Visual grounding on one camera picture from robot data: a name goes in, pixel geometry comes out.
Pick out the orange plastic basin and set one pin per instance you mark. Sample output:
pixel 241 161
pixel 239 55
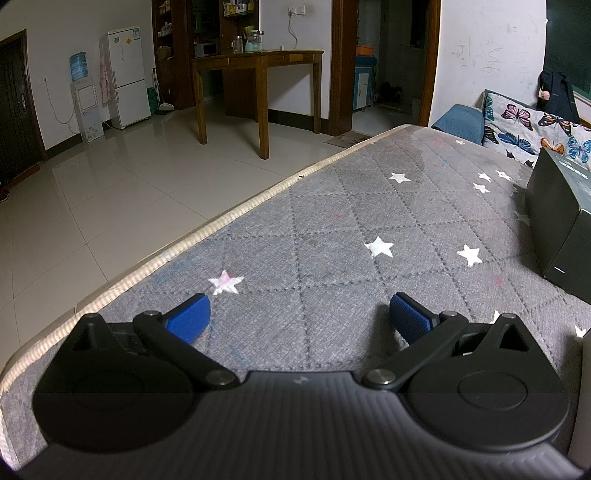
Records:
pixel 365 50

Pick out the pink hanging cloth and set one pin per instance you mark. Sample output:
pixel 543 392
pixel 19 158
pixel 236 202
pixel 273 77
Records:
pixel 106 74

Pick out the green chalkboard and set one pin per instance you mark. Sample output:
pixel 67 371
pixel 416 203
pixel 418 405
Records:
pixel 570 41

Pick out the grey star print mattress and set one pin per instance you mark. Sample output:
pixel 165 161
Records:
pixel 346 230

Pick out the white refrigerator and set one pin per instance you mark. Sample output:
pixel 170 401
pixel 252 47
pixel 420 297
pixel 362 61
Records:
pixel 129 78

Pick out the clear plastic jug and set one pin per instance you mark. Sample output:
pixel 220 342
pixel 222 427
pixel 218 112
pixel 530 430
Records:
pixel 237 45

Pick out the dark wooden shelf cabinet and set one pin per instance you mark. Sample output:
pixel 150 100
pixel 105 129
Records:
pixel 175 46

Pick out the butterfly print pillow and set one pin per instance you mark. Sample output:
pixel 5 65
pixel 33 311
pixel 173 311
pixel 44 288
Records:
pixel 521 124

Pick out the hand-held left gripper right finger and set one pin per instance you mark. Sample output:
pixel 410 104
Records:
pixel 408 318

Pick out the white microwave oven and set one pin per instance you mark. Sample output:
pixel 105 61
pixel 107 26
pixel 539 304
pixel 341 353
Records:
pixel 206 50

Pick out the brown wooden table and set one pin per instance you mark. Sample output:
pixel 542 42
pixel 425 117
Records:
pixel 258 59

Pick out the broom with dustpan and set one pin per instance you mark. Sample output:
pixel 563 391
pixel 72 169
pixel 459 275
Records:
pixel 164 104

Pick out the white water dispenser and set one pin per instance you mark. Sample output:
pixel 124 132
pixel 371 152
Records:
pixel 87 113

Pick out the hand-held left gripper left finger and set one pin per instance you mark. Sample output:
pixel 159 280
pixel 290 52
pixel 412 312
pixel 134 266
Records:
pixel 191 316

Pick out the black hanging bag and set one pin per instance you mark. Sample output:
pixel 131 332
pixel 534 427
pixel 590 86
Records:
pixel 558 94

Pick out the blue cabinet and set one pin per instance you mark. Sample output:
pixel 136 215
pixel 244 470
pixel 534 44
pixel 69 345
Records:
pixel 364 83

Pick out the glass jar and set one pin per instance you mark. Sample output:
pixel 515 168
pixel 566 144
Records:
pixel 255 40

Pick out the blue cushion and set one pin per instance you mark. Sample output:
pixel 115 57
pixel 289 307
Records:
pixel 457 122

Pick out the dark grey printed box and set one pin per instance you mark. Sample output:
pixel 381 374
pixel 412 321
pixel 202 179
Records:
pixel 568 221

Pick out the dark wooden door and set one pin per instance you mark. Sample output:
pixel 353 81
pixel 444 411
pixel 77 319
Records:
pixel 16 106

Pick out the blue water bottle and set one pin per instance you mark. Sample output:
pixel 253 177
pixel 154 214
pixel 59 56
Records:
pixel 79 67

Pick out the brown door mat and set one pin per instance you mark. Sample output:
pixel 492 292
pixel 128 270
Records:
pixel 347 139

